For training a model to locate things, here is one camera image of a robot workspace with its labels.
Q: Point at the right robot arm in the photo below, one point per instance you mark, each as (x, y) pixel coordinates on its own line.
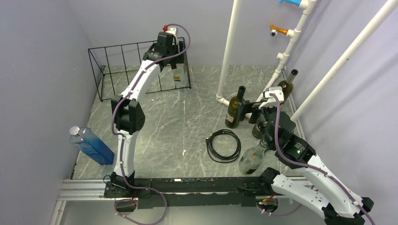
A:
(330, 199)

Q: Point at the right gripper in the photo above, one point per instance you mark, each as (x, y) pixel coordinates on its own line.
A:
(248, 107)

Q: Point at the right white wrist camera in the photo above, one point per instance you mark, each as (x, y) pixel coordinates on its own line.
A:
(270, 96)

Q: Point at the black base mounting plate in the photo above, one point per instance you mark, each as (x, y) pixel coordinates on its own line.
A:
(157, 192)

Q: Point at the clear round glass bottle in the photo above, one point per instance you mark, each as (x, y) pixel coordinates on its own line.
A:
(252, 158)

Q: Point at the olive green wine bottle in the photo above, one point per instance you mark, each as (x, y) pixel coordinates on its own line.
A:
(256, 130)

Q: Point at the black wire wine rack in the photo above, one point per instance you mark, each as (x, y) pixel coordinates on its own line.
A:
(114, 67)

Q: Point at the white PVC pipe frame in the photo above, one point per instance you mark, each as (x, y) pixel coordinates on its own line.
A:
(307, 7)

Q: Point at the clear square liquor bottle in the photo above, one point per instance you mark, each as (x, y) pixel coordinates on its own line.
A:
(180, 74)

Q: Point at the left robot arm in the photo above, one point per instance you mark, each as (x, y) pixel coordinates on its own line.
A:
(129, 117)

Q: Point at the blue plastic peg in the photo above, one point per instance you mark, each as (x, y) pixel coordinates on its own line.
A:
(294, 2)

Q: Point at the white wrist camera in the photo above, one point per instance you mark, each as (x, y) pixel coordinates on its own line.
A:
(270, 96)
(171, 30)

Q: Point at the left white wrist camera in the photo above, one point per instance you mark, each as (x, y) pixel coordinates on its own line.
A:
(171, 30)

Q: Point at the orange plastic peg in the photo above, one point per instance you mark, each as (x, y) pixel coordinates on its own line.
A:
(276, 30)

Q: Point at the brown-green wine bottle by wall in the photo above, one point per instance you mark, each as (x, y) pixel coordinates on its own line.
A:
(287, 84)

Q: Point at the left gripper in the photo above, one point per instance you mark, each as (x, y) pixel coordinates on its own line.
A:
(178, 59)

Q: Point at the dark green wine bottle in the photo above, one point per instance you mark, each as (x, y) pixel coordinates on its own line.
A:
(231, 120)

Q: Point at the blue rectangular glass bottle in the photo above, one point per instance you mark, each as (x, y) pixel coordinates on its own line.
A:
(90, 144)

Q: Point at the aluminium rail frame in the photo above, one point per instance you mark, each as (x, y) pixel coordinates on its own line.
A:
(82, 202)

